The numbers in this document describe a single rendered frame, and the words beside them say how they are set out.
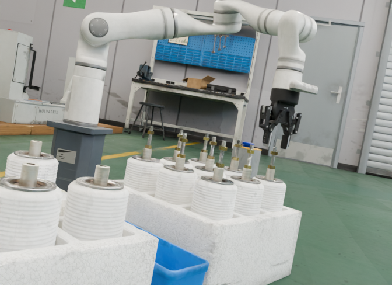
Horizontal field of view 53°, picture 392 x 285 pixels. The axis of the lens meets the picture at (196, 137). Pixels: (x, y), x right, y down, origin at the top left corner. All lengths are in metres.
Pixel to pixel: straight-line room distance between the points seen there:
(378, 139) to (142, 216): 5.39
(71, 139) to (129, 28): 0.36
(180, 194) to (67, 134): 0.42
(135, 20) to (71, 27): 5.88
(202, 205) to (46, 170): 0.32
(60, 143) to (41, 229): 0.65
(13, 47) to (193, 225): 2.85
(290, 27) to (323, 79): 5.05
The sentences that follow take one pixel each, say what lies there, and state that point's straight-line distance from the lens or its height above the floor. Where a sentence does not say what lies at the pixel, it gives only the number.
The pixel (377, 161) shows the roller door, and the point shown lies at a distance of 6.15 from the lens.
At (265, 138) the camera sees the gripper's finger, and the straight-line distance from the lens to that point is 1.05.
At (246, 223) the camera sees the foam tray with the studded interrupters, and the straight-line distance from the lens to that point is 0.89.
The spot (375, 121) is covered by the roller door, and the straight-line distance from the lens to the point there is 6.12.
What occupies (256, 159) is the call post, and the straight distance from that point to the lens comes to 1.32.
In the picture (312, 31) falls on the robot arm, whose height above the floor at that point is 0.66.
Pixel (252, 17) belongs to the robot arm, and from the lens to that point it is 1.20.
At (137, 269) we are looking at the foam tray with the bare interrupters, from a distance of 0.66.
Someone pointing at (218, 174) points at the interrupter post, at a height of 0.27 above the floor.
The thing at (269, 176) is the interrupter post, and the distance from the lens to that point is 1.08.
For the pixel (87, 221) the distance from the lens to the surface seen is 0.62.
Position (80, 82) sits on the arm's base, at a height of 0.42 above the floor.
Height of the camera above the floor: 0.38
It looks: 3 degrees down
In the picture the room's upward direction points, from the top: 10 degrees clockwise
